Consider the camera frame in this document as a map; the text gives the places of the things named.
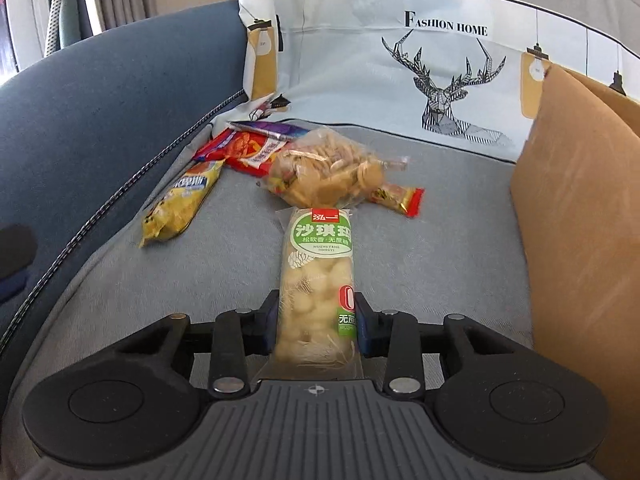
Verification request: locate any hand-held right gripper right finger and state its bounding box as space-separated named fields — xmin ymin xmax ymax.
xmin=355 ymin=291 xmax=532 ymax=401

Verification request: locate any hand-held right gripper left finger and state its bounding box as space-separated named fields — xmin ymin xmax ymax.
xmin=112 ymin=289 xmax=282 ymax=401

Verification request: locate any green label pastry packet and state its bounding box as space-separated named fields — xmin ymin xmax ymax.
xmin=250 ymin=206 xmax=367 ymax=382

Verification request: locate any red gold candy bar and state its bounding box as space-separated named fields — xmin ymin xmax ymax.
xmin=369 ymin=183 xmax=426 ymax=219

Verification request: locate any red snack packet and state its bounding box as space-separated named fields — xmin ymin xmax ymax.
xmin=192 ymin=129 xmax=292 ymax=177

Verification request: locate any purple white snack packet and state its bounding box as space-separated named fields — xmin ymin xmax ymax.
xmin=225 ymin=120 xmax=312 ymax=144

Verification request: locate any brown cardboard box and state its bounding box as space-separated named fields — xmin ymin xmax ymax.
xmin=510 ymin=62 xmax=640 ymax=480

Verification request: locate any yellow snack packet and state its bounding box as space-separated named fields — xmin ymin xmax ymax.
xmin=138 ymin=159 xmax=226 ymax=249

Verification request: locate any clear bag of round crackers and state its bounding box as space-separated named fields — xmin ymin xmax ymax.
xmin=256 ymin=127 xmax=410 ymax=209

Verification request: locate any grey woven strap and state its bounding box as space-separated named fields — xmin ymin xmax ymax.
xmin=42 ymin=0 xmax=77 ymax=57

